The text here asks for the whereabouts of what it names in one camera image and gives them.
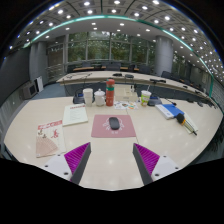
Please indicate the red and white fan brochure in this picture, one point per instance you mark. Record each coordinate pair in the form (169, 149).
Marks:
(50, 138)

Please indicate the green printed paper cup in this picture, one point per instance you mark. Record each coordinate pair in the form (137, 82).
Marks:
(145, 99)

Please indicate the black computer mouse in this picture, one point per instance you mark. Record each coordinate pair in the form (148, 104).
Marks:
(114, 123)

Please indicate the stacked white paper cups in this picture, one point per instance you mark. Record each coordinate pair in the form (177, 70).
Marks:
(88, 97)

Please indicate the ceiling lights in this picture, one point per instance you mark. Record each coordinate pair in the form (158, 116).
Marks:
(166, 17)

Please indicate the white booklet with red heading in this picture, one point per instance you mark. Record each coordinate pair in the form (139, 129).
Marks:
(75, 115)

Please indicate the pink printed mouse pad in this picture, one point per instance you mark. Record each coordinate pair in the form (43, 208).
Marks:
(100, 130)

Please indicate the white lidded ceramic mug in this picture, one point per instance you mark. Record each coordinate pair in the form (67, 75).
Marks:
(99, 99)

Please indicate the blue covered book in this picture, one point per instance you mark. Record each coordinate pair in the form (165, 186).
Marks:
(168, 110)

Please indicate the black office chairs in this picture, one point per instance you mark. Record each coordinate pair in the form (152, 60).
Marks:
(113, 66)

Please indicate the white standing board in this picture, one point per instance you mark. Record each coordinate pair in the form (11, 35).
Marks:
(39, 84)

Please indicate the curved conference desk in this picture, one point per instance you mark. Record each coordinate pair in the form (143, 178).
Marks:
(140, 77)

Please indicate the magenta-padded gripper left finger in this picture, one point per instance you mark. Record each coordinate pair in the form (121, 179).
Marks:
(57, 165)

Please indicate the red bottle with green band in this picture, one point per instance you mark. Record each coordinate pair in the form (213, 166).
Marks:
(110, 93)

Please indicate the beige cardboard box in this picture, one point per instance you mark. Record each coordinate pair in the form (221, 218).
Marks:
(125, 95)

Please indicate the colourful sticker sheet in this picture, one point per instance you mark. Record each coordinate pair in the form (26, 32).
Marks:
(125, 105)

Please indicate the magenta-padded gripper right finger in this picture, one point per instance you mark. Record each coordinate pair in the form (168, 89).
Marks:
(165, 166)

